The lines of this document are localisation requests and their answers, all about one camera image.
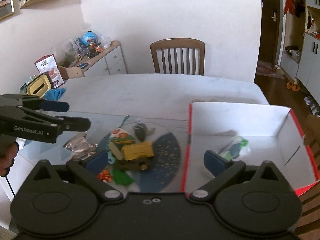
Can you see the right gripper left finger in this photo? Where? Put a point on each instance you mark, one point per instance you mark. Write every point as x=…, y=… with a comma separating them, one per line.
x=97, y=186

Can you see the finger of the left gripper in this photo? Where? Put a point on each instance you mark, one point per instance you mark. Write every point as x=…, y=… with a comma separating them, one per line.
x=70, y=123
x=47, y=105

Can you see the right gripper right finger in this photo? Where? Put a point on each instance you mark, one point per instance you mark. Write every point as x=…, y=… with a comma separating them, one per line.
x=225, y=174

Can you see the silver foil snack bag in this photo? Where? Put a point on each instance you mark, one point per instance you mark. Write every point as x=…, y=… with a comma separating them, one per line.
x=80, y=148

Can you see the white green plastic bag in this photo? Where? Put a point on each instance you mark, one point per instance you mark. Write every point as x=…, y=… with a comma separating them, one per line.
x=234, y=148

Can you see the green tassel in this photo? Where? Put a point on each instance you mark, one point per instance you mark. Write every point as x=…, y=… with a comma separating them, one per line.
x=121, y=177

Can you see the green white plush sachet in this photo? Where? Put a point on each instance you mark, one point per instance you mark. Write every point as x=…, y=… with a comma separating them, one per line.
x=121, y=138

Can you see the red cardboard shoe box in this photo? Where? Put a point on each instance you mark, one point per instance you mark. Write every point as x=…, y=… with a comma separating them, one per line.
x=251, y=133

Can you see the yellow rectangular box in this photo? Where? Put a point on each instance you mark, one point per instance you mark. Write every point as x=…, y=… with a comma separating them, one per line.
x=138, y=150

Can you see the person left hand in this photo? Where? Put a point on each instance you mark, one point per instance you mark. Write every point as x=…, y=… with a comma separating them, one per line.
x=7, y=159

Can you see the yellow tissue box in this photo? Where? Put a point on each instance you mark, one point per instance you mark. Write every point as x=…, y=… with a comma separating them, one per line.
x=38, y=86

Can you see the blue cloth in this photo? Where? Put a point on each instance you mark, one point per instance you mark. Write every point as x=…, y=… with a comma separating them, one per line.
x=54, y=94

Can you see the red white snack bag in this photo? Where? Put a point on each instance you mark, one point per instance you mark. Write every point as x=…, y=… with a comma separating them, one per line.
x=47, y=64

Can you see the cardboard box on sideboard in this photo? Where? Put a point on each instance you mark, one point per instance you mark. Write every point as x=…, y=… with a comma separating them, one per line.
x=70, y=72

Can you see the round blue glass placemat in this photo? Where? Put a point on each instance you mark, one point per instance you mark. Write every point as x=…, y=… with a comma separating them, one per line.
x=164, y=173

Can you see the white sideboard with drawers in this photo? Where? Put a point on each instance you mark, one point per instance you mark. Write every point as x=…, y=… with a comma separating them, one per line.
x=109, y=62

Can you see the blue helmet toy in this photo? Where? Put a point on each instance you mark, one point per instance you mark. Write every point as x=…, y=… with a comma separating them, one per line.
x=89, y=38

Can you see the wooden chair beside box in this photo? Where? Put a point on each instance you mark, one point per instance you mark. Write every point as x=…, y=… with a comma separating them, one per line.
x=308, y=192

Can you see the orange slippers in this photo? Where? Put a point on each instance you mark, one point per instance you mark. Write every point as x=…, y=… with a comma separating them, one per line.
x=292, y=86

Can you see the red patterned door mat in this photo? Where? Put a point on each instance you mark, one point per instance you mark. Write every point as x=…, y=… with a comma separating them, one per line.
x=267, y=69

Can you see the wooden chair at far side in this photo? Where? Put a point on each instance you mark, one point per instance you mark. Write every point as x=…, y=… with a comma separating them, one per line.
x=178, y=56

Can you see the dark wooden door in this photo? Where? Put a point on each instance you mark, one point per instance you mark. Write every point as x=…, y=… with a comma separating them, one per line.
x=269, y=30

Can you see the large white wall cabinet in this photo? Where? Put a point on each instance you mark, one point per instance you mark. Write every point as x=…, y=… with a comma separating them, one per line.
x=300, y=53

